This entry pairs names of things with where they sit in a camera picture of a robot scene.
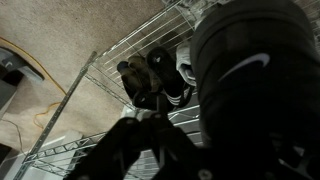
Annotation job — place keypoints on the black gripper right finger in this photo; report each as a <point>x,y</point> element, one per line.
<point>300,166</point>

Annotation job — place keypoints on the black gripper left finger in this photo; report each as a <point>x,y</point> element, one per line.
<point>126,150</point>

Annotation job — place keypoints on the white sneaker blue insole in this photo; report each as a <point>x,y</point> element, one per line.
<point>185,63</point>

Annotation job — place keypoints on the grey plastic floor piece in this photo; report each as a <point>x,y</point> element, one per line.
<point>20,65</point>

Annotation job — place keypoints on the black Nike sneaker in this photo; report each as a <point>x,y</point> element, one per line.
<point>233,43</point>

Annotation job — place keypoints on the grey white worn sneaker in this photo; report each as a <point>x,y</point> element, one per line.
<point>200,11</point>

